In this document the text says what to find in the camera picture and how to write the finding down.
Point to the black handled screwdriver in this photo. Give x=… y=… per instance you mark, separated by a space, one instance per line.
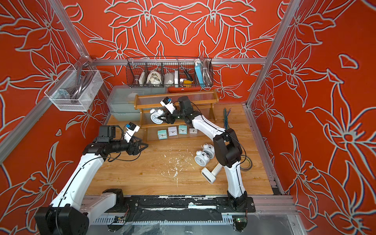
x=188 y=76

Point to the wooden two-tier shelf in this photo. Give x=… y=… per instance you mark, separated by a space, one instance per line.
x=202 y=103

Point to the black wire wall basket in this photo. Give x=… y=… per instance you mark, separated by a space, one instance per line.
x=138 y=68

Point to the white twin-bell clock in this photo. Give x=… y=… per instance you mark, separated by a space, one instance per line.
x=209 y=150
x=155 y=116
x=201 y=158

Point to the white digital clock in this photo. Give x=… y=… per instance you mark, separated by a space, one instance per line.
x=208 y=175

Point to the white square alarm clock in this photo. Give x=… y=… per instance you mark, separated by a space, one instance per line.
x=172 y=131

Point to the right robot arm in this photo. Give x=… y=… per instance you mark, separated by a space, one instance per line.
x=227 y=148

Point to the mint square alarm clock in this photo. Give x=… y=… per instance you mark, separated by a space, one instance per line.
x=162 y=134

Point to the white twin-bell clock front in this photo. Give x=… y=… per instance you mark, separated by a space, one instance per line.
x=155 y=116

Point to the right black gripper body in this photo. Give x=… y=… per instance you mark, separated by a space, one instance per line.
x=177 y=114

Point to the green blue twist ties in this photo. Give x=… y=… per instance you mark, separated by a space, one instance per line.
x=226 y=113

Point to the light blue box in basket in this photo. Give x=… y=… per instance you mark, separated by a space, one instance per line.
x=199 y=72

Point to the translucent plastic storage box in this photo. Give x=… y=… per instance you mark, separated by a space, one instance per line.
x=121 y=101

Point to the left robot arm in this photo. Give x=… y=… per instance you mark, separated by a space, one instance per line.
x=65 y=215

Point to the white cloth bundle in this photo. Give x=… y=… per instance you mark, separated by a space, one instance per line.
x=154 y=78

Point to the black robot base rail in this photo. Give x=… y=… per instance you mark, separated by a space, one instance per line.
x=177 y=208

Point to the white mesh wall basket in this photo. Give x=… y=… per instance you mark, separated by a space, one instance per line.
x=75 y=89

